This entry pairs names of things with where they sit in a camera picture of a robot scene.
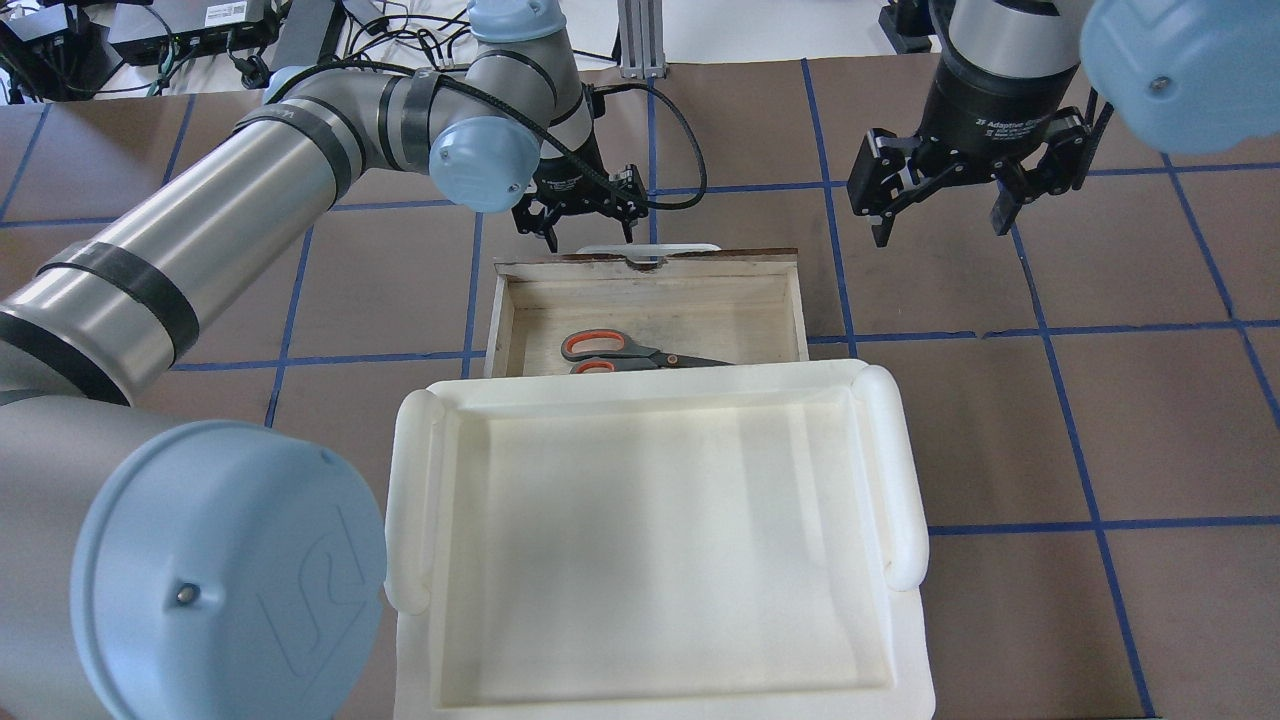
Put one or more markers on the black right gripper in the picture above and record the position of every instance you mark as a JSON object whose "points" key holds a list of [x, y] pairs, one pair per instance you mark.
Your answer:
{"points": [[990, 105]]}

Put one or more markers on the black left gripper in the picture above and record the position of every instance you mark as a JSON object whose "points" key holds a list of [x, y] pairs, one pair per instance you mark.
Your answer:
{"points": [[566, 181]]}

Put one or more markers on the grey orange handled scissors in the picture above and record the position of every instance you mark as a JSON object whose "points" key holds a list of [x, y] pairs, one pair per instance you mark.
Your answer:
{"points": [[609, 350]]}

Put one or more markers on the wooden drawer with white handle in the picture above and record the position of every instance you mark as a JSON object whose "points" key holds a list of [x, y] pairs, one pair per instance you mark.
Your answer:
{"points": [[739, 306]]}

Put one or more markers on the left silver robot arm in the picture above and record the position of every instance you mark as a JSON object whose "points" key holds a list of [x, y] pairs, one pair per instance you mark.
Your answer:
{"points": [[380, 299]]}

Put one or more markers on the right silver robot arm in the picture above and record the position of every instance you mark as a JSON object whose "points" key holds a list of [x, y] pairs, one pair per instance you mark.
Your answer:
{"points": [[1186, 77]]}

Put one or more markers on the black power adapter brick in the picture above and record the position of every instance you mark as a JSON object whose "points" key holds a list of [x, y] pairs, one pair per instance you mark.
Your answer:
{"points": [[309, 32]]}

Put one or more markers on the black electronics box with label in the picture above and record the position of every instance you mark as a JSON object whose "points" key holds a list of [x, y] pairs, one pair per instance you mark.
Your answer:
{"points": [[143, 35]]}

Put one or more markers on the aluminium frame post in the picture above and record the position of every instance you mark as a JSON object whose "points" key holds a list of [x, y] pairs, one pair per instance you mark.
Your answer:
{"points": [[640, 40]]}

